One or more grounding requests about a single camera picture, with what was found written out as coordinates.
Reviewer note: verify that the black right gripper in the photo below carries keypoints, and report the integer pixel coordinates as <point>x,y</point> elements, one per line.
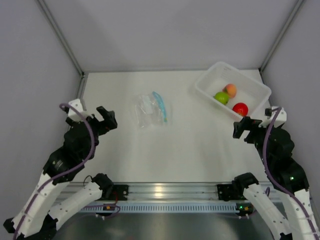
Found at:
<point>246,123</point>

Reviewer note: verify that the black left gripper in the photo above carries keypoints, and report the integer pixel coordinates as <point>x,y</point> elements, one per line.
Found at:
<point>109,120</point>

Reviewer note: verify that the red fake apple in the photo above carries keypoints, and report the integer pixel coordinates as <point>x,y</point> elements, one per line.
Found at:
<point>241,109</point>

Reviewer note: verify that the green fake apple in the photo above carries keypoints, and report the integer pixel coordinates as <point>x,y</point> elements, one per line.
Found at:
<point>221,97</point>

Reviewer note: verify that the orange fake peach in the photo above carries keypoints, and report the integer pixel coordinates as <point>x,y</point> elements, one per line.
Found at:
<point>231,90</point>

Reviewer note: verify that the clear zip top bag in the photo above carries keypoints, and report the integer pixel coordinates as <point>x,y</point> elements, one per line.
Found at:
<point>151,110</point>

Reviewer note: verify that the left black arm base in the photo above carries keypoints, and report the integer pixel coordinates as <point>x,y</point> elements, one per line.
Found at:
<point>118,192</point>

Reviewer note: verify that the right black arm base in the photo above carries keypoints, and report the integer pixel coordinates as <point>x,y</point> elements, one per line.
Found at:
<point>227,192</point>

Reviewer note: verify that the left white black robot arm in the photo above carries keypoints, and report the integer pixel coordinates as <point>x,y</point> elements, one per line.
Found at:
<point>41,217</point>

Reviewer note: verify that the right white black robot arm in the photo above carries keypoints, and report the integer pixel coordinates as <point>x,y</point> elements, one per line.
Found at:
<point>288,178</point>

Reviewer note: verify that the white plastic basket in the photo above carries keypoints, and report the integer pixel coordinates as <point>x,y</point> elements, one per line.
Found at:
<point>249,91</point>

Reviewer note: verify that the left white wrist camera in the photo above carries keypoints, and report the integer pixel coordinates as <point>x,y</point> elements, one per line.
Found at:
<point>79,105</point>

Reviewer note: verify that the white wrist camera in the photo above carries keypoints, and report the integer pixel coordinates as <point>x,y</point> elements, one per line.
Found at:
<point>274,114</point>
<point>79,105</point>

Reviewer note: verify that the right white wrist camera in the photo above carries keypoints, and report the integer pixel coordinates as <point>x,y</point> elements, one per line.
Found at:
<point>274,114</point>

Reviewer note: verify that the white slotted cable duct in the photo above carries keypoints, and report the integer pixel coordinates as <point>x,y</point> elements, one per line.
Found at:
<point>183,207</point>

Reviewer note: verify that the aluminium mounting rail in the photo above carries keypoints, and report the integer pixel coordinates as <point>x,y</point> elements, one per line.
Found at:
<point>170,191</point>

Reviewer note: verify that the left aluminium frame post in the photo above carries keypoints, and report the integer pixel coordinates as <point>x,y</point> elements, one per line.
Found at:
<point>44,8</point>

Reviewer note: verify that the aluminium frame post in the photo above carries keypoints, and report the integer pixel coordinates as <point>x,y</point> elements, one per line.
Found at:
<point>298,5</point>
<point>44,8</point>

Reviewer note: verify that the right aluminium frame post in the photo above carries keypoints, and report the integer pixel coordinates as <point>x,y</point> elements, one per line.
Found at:
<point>298,5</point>

